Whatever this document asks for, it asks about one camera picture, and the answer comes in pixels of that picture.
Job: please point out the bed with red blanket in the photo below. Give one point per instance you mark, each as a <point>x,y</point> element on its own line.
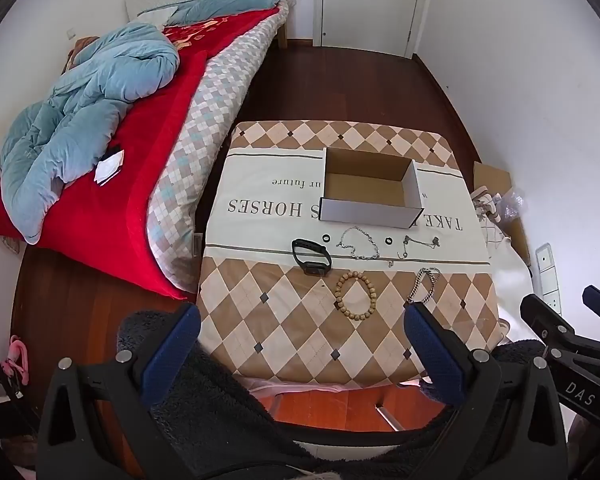
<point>145,170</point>

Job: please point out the light blue quilt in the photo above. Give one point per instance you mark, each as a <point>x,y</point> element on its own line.
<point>80,110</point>

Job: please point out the white printed cloth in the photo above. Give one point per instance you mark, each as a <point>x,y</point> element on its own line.
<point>485,210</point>

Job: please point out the white door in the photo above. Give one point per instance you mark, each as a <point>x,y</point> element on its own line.
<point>370,5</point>

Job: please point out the dark fleece garment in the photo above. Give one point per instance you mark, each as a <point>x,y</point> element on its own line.
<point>220,410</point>

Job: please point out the white wall socket strip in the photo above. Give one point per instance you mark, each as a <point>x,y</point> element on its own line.
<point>547,270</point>

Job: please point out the black smart band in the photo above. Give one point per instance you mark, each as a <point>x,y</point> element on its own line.
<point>312,267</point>

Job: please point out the blue pillow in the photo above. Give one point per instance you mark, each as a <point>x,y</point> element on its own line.
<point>220,7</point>

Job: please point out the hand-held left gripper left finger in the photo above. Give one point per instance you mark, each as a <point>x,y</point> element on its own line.
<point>172,355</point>

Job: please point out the brown cloth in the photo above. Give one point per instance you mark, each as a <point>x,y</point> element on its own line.
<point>82,45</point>

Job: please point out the pink slippers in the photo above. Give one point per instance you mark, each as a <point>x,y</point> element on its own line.
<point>17,360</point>

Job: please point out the white pillow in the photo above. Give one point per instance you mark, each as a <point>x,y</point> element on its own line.
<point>155,10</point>

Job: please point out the clear plastic bag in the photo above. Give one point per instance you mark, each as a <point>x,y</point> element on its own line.
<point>512,205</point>

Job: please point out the white card on bed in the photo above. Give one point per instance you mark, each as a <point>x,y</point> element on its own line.
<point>107,167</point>

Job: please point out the cardboard box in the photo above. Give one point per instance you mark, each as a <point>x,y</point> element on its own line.
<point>365,212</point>

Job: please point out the white bag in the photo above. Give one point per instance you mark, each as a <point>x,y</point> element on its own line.
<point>510,270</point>

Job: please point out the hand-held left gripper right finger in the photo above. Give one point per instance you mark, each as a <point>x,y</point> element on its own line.
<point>432,360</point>

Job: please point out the brown checked printed tablecloth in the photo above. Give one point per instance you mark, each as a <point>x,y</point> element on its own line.
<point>280,310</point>

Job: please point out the metal table leg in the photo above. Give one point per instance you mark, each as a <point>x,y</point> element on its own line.
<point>390,417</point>

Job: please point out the checked bed sheet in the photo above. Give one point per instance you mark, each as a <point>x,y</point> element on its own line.
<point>205,125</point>

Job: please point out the wooden bed leg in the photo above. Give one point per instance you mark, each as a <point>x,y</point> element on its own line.
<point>282,35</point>

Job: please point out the flat cardboard sheet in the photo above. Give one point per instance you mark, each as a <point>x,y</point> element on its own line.
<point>495,175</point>

